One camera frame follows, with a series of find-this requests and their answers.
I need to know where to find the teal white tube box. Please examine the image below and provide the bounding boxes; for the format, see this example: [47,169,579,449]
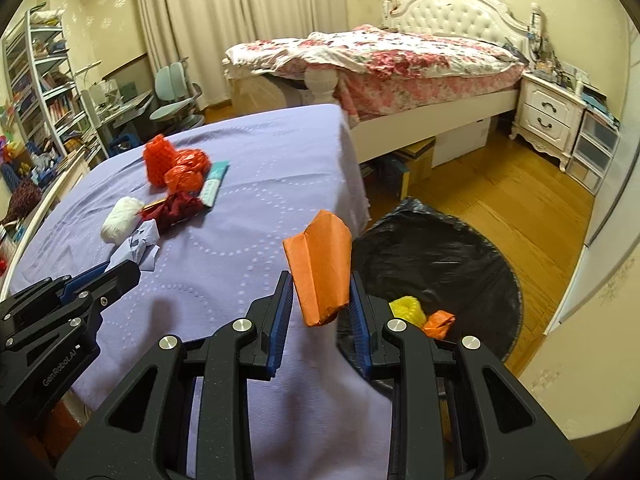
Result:
[198,160,229,208]

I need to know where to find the yellow black can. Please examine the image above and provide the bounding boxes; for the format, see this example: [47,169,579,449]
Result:
[142,198,166,210]

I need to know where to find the red orange plastic bag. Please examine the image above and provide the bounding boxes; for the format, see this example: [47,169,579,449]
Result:
[164,148,212,194]

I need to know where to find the black trash bin bag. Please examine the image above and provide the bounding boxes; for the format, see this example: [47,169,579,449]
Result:
[335,196,524,396]

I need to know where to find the white nightstand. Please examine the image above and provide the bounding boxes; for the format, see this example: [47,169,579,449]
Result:
[509,72,586,172]

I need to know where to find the lilac tablecloth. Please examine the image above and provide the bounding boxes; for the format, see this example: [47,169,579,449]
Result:
[8,103,394,480]

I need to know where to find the translucent drawer unit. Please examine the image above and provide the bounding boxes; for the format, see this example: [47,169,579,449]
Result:
[566,108,620,195]

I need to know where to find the pale green desk chair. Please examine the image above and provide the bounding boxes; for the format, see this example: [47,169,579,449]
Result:
[150,58,204,136]

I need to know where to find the grey study desk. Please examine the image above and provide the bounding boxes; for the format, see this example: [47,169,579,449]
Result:
[80,79,154,156]

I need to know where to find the white bookshelf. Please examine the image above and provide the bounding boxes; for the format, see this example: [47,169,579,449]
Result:
[1,3,107,166]

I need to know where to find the lilac paper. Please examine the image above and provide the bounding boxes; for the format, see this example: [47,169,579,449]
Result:
[106,219,160,272]

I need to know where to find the orange printed plastic bag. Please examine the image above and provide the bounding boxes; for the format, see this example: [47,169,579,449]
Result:
[421,310,456,340]

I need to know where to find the orange paper sheet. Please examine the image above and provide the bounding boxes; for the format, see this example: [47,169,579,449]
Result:
[283,210,352,327]

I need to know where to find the yellow foam fruit net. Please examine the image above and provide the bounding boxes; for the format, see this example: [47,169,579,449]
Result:
[390,296,427,328]

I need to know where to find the dark red wrapper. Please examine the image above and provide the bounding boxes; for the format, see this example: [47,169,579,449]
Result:
[141,192,204,235]

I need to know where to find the cream curtains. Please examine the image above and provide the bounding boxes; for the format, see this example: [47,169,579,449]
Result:
[137,0,348,107]

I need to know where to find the brown cardboard box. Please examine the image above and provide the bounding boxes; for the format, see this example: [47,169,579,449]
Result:
[388,136,436,200]

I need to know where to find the white storage box under bed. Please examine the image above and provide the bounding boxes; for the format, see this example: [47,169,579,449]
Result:
[432,118,491,168]

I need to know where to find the pink floral duvet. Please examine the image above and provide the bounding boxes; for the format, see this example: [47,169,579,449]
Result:
[222,25,525,126]

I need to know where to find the white bed frame headboard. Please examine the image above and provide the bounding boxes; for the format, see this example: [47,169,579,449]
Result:
[226,0,544,165]

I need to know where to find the orange red foam net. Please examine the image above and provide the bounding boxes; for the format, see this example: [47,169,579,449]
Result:
[143,134,177,188]

